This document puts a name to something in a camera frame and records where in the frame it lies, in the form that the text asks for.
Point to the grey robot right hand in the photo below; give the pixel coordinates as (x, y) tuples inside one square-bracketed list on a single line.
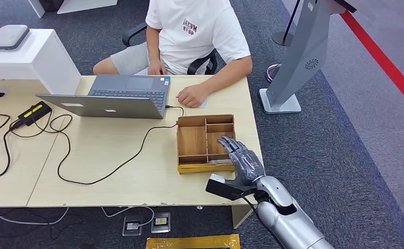
[(246, 165)]

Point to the person's left hand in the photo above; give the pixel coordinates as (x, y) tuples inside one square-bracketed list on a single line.
[(193, 96)]

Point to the person's right hand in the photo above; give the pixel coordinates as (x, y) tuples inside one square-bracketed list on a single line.
[(158, 68)]

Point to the white ID card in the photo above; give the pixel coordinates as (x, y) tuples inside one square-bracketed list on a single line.
[(204, 103)]

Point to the person's left forearm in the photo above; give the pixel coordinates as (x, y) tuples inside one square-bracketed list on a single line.
[(229, 75)]

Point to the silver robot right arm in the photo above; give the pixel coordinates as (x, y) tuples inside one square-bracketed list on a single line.
[(288, 223)]

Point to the person's right forearm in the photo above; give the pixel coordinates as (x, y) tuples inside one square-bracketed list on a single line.
[(152, 43)]

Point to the white card stack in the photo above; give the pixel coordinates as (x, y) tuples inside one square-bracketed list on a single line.
[(217, 161)]

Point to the person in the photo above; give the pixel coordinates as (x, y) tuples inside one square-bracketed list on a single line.
[(195, 34)]

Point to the black office chair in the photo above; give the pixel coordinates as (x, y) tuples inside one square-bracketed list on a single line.
[(200, 65)]

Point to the wooden organizer box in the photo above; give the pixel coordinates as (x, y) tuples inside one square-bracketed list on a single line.
[(192, 141)]

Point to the grey laptop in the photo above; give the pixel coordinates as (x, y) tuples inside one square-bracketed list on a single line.
[(119, 106)]

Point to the chrome stanchion base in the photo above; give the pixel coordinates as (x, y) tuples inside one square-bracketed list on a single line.
[(273, 73)]

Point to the white furniture panel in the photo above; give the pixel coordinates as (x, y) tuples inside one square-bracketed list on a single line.
[(81, 4)]

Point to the metal floor socket plate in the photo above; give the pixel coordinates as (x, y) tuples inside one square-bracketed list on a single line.
[(132, 225), (160, 222)]

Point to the grey kiosk stand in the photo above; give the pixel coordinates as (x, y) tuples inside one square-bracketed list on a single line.
[(305, 51)]

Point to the white cabinet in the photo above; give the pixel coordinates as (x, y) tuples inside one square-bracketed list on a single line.
[(33, 62)]

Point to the black power adapter yellow label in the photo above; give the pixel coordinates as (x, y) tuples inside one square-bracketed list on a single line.
[(34, 113)]

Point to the grey flat device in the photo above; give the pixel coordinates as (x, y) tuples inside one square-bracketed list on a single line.
[(8, 37)]

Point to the black stanchion post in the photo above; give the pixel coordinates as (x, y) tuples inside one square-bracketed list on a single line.
[(283, 38)]

